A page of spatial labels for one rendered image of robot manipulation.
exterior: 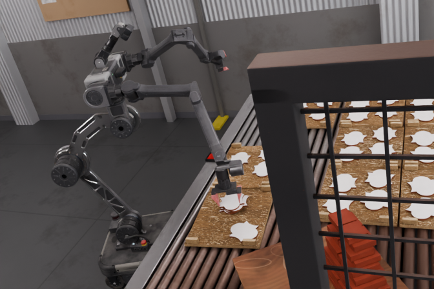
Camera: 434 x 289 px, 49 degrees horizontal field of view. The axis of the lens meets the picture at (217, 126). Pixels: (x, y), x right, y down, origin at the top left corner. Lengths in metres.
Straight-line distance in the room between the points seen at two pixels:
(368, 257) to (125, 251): 2.17
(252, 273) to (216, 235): 0.42
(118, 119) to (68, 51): 3.16
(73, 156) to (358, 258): 2.17
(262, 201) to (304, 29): 2.62
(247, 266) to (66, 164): 1.67
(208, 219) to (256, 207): 0.24
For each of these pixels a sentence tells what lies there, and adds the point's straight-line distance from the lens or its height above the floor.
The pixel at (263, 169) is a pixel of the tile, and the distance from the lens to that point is 2.55.
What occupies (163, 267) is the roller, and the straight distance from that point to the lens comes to 2.18.
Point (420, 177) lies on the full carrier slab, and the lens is 2.40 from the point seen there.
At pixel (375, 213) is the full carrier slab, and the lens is 2.21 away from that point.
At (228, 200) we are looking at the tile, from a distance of 2.33.
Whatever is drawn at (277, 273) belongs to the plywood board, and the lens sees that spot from 1.83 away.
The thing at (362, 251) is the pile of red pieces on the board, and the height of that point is 1.25.
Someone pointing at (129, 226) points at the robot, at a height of 0.41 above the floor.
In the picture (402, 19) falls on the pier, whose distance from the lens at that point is 4.40.
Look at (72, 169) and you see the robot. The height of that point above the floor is 0.92.
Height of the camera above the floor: 2.34
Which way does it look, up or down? 27 degrees down
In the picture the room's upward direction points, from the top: 14 degrees counter-clockwise
